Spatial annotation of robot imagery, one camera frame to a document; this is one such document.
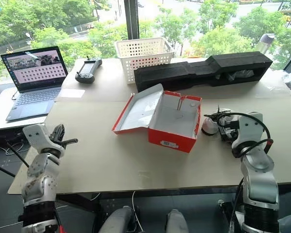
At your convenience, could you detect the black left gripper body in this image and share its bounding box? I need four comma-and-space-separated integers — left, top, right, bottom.
48, 133, 66, 150

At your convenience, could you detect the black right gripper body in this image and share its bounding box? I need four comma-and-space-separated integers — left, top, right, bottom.
225, 126, 240, 144

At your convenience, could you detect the red cardboard box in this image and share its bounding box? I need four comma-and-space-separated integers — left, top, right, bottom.
111, 83, 203, 154

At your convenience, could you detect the grey open laptop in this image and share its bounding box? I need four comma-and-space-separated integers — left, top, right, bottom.
0, 46, 69, 122

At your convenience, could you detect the clear plastic wrap in foam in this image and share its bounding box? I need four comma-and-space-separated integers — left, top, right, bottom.
226, 69, 254, 81

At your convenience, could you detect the white side table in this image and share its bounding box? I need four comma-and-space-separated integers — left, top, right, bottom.
0, 87, 55, 132

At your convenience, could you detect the black handheld remote controller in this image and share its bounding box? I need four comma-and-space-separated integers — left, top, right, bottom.
75, 55, 103, 84

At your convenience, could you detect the long black foam packaging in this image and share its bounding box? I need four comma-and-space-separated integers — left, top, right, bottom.
133, 51, 274, 93

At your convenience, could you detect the grey rounded shape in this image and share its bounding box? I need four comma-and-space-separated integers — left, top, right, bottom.
165, 209, 190, 233
98, 205, 134, 233

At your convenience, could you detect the grey cylindrical tower outside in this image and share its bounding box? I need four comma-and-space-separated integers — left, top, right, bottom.
258, 33, 275, 55

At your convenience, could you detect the white perforated plastic basket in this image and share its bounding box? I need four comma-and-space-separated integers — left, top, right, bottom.
114, 37, 175, 85

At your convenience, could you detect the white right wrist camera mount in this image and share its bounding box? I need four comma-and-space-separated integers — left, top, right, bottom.
231, 112, 264, 149

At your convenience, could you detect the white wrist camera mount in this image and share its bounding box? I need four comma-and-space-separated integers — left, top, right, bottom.
22, 123, 65, 155
231, 112, 264, 149

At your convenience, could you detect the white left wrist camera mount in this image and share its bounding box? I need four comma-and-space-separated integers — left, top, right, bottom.
22, 123, 65, 155

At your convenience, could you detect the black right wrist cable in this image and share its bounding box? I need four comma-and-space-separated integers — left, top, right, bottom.
229, 112, 274, 157

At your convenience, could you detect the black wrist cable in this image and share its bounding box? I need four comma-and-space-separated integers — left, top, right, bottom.
53, 208, 64, 233
229, 112, 274, 157

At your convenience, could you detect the black floor cable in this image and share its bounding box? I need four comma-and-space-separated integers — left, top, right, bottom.
0, 142, 30, 178

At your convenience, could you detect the black cable bundle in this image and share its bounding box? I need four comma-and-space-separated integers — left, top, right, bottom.
229, 178, 244, 233

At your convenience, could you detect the black table frame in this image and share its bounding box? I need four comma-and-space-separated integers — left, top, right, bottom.
55, 186, 291, 214

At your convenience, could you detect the black metal bracket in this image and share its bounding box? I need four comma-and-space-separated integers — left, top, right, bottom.
217, 199, 243, 217

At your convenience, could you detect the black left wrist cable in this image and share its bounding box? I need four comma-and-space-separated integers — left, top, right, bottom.
53, 208, 64, 233

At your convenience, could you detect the thin white cable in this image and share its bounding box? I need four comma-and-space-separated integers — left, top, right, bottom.
131, 191, 144, 233

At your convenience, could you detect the dark window frame pillar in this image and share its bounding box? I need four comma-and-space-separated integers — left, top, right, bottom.
124, 0, 140, 41

